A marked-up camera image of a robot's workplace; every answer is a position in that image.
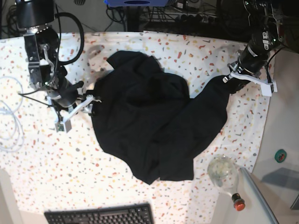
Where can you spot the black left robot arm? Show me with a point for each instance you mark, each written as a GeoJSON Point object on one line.
{"type": "Point", "coordinates": [266, 35]}

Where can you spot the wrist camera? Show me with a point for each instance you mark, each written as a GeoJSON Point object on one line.
{"type": "Point", "coordinates": [63, 126]}
{"type": "Point", "coordinates": [269, 88]}

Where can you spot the blue box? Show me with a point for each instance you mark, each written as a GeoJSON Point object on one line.
{"type": "Point", "coordinates": [142, 3]}

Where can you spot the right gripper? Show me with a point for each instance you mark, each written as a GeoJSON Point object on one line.
{"type": "Point", "coordinates": [62, 95]}

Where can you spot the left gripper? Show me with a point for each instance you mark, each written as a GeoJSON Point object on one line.
{"type": "Point", "coordinates": [246, 69]}

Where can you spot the green tape roll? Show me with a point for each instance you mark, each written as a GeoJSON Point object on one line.
{"type": "Point", "coordinates": [280, 156]}

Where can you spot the grey metal bar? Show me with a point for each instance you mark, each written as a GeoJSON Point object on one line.
{"type": "Point", "coordinates": [257, 209]}

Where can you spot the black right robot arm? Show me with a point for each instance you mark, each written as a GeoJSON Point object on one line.
{"type": "Point", "coordinates": [42, 44]}

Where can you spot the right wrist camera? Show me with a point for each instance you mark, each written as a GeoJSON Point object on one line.
{"type": "Point", "coordinates": [63, 126]}

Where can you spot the clear bottle with orange cap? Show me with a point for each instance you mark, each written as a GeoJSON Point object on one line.
{"type": "Point", "coordinates": [224, 175]}

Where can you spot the black t-shirt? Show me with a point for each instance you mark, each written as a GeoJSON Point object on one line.
{"type": "Point", "coordinates": [147, 119]}

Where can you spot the black computer keyboard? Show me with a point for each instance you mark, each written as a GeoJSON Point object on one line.
{"type": "Point", "coordinates": [130, 214]}

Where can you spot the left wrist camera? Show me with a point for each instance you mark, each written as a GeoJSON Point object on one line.
{"type": "Point", "coordinates": [269, 88]}

